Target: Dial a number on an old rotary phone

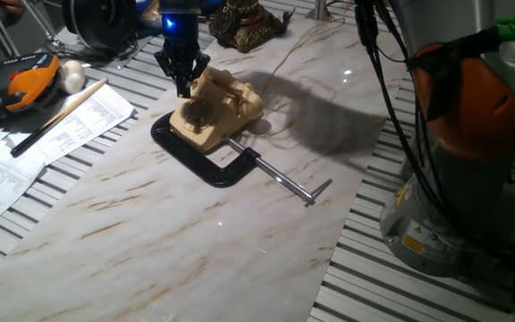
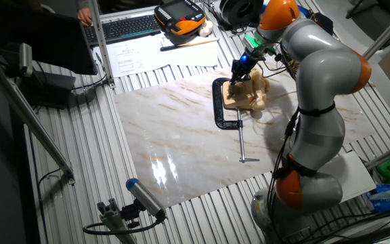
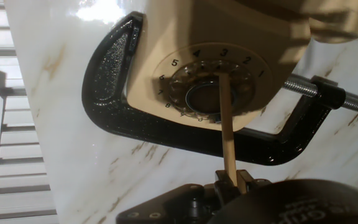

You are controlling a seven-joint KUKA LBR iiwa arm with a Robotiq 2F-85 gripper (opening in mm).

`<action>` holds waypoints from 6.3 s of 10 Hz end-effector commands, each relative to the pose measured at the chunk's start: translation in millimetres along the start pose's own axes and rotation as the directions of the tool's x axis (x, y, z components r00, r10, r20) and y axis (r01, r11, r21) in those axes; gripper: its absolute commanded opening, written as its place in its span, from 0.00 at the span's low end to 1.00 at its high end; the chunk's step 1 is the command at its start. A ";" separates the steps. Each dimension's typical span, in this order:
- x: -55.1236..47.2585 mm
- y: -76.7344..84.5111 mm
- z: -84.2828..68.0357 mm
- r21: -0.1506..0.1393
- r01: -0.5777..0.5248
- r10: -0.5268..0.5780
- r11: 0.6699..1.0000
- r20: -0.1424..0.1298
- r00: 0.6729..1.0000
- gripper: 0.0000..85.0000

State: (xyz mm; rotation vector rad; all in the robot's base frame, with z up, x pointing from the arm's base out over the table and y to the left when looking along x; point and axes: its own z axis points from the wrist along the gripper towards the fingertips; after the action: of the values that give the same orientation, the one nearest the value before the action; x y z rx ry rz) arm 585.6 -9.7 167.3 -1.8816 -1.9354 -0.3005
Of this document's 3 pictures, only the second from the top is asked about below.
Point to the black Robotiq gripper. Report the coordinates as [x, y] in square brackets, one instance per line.
[245, 64]

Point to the beige rotary phone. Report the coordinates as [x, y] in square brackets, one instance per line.
[249, 96]

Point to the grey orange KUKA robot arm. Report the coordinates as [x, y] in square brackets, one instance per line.
[320, 67]

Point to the person's sleeved forearm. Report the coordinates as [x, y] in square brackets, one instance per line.
[81, 3]

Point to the person's bare hand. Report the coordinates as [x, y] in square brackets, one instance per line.
[85, 17]

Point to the black C-clamp with steel screw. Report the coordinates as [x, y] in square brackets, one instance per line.
[218, 108]

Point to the printed paper sheet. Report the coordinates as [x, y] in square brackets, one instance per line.
[188, 56]
[130, 57]

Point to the long wooden stick black tip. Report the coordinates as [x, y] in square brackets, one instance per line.
[195, 43]

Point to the white round knob object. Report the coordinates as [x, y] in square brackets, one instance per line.
[206, 28]

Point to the black filament spool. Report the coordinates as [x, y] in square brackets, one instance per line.
[229, 15]

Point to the orange black teach pendant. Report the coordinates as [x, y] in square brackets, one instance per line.
[178, 13]

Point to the marble pattern sheet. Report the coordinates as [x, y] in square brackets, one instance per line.
[168, 135]

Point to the blue cloth bag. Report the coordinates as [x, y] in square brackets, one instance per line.
[323, 23]

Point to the black keyboard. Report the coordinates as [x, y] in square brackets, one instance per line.
[124, 28]

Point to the white flat board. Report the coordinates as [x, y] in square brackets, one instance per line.
[354, 176]

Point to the blue plastic package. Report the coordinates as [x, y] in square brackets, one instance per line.
[384, 198]

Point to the black box device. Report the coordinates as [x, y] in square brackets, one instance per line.
[49, 88]

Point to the black monitor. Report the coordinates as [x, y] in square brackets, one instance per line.
[46, 40]

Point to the silver cylinder device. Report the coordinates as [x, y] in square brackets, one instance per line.
[25, 59]

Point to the wrist camera with green mount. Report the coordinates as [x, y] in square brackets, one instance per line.
[254, 42]

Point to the silver camera with blue end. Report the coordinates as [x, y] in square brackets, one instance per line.
[144, 196]

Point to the grey camera mount profile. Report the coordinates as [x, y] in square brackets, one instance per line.
[113, 220]

